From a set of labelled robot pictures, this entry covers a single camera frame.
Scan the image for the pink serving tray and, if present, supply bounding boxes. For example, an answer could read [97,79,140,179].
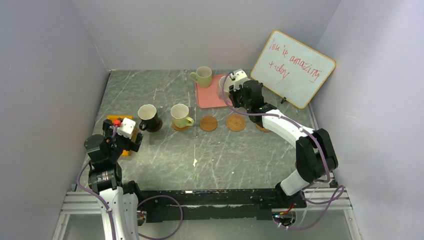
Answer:
[195,74,227,109]

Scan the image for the yellow plastic bin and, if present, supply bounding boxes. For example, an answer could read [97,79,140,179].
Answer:
[106,115,137,156]

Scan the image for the green mug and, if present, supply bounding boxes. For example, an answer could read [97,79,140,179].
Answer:
[190,66,212,88]
[170,103,195,129]

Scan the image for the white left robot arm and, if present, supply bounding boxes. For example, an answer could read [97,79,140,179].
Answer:
[84,117,143,240]

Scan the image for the black mug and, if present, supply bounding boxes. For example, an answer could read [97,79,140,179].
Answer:
[137,104,163,133]

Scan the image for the whiteboard with red writing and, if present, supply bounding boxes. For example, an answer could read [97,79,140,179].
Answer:
[250,30,336,109]

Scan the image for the pink mug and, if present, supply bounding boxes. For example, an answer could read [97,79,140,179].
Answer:
[216,76,232,100]

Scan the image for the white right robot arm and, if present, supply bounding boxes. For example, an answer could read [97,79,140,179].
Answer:
[224,69,339,208]

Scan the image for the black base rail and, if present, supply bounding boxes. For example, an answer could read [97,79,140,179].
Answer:
[123,186,307,223]

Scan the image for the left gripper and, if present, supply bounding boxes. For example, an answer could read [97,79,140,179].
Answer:
[102,119,142,162]

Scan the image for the light wooden coaster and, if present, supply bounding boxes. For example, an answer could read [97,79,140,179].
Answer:
[171,122,189,132]
[199,115,218,132]

